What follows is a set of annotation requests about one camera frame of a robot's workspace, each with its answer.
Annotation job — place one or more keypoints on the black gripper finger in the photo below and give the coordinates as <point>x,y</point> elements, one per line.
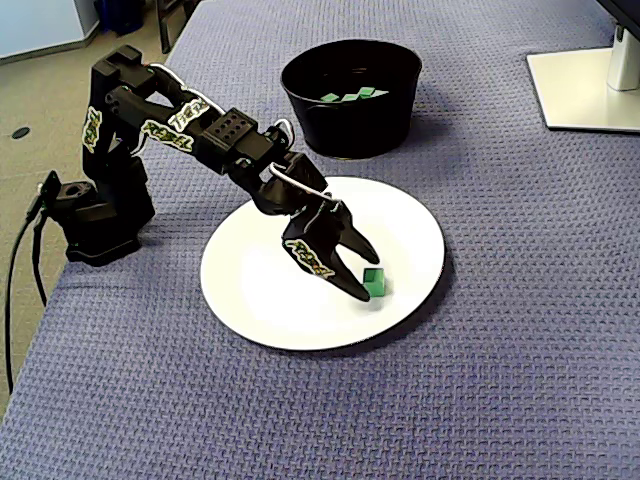
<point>357,240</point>

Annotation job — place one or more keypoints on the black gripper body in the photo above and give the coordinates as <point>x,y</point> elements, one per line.
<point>320,231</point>

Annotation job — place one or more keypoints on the black gripper finger with sticker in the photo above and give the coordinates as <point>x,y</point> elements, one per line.
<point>312,257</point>

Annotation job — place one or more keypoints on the black robot arm with stickers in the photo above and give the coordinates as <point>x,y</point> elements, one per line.
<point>120,200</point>

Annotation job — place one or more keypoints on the white round plate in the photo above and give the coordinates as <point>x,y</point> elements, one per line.
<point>400,225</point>

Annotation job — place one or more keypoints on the black round bowl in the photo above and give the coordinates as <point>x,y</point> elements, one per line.
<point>350,125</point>

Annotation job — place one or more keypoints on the blue textured table cloth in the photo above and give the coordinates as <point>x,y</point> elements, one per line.
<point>500,350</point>

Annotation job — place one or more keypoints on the dark chair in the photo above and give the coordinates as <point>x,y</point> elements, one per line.
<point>167,25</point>

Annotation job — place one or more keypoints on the white monitor stand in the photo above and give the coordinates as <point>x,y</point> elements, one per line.
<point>575,85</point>

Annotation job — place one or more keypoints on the black controller board holder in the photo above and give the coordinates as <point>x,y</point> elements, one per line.
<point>50,187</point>

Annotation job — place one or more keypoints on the blue bin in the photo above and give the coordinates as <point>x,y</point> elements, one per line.
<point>120,15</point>

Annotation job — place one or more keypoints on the black floor socket cover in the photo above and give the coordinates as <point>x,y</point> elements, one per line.
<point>21,133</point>

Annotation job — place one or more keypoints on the black monitor screen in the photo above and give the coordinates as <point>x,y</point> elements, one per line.
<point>627,10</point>

